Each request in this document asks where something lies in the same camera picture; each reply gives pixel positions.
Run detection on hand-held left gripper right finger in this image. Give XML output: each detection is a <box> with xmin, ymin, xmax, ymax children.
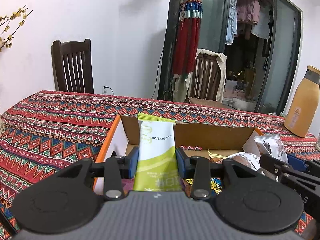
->
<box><xmin>176</xmin><ymin>147</ymin><xmax>270</xmax><ymax>201</ymax></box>

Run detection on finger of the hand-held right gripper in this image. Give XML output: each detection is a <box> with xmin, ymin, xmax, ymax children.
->
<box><xmin>259</xmin><ymin>154</ymin><xmax>320</xmax><ymax>193</ymax></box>
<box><xmin>287</xmin><ymin>154</ymin><xmax>320</xmax><ymax>176</ymax></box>

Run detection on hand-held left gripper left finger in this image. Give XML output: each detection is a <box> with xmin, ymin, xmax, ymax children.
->
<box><xmin>44</xmin><ymin>147</ymin><xmax>140</xmax><ymax>201</ymax></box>

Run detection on white brown snack packet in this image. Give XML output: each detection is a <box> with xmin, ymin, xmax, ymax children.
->
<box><xmin>254</xmin><ymin>134</ymin><xmax>289</xmax><ymax>178</ymax></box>

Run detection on green white snack packet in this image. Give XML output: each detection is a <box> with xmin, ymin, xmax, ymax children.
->
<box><xmin>132</xmin><ymin>112</ymin><xmax>180</xmax><ymax>192</ymax></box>

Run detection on orange cardboard box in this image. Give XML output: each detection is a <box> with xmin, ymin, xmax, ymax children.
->
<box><xmin>92</xmin><ymin>114</ymin><xmax>265</xmax><ymax>198</ymax></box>

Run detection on pink snack packet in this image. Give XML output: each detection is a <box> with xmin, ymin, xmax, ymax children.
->
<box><xmin>178</xmin><ymin>145</ymin><xmax>203</xmax><ymax>152</ymax></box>

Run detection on purple snack packet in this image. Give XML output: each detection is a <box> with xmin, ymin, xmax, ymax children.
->
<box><xmin>121</xmin><ymin>179</ymin><xmax>137</xmax><ymax>193</ymax></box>

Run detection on gold snack packet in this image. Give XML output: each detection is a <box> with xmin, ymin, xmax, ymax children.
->
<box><xmin>208</xmin><ymin>149</ymin><xmax>227</xmax><ymax>163</ymax></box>

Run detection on tiger print snack packet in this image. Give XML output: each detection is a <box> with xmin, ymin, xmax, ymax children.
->
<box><xmin>184</xmin><ymin>177</ymin><xmax>223</xmax><ymax>194</ymax></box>

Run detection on yellow thermos jug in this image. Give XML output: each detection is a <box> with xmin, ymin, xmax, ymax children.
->
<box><xmin>284</xmin><ymin>65</ymin><xmax>320</xmax><ymax>138</ymax></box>

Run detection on white cat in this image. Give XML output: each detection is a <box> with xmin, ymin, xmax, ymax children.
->
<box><xmin>231</xmin><ymin>97</ymin><xmax>257</xmax><ymax>110</ymax></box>

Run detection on red patterned tablecloth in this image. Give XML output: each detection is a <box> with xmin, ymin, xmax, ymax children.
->
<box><xmin>0</xmin><ymin>90</ymin><xmax>320</xmax><ymax>240</ymax></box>

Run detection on brown wooden chair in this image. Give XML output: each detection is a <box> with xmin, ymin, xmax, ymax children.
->
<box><xmin>189</xmin><ymin>54</ymin><xmax>223</xmax><ymax>103</ymax></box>

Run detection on chair with draped cloth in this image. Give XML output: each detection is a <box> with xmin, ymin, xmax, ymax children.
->
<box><xmin>172</xmin><ymin>49</ymin><xmax>227</xmax><ymax>103</ymax></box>

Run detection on black framed sliding glass door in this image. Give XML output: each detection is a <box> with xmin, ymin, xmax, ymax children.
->
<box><xmin>157</xmin><ymin>0</ymin><xmax>303</xmax><ymax>117</ymax></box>

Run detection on dark wooden chair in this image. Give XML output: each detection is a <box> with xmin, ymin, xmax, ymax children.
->
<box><xmin>51</xmin><ymin>39</ymin><xmax>94</xmax><ymax>94</ymax></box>

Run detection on red tassel hanging decoration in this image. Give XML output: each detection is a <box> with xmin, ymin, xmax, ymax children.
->
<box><xmin>172</xmin><ymin>0</ymin><xmax>203</xmax><ymax>75</ymax></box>

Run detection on white hanging garment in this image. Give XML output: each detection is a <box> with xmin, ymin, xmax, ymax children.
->
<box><xmin>251</xmin><ymin>5</ymin><xmax>272</xmax><ymax>40</ymax></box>

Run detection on pink hanging garment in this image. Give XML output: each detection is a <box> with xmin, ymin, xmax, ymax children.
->
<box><xmin>236</xmin><ymin>0</ymin><xmax>262</xmax><ymax>25</ymax></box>

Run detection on yellow flower branches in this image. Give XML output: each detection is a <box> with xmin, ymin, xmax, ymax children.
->
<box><xmin>0</xmin><ymin>4</ymin><xmax>33</xmax><ymax>52</ymax></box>

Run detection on black cable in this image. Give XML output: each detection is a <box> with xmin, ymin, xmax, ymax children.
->
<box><xmin>153</xmin><ymin>29</ymin><xmax>167</xmax><ymax>98</ymax></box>

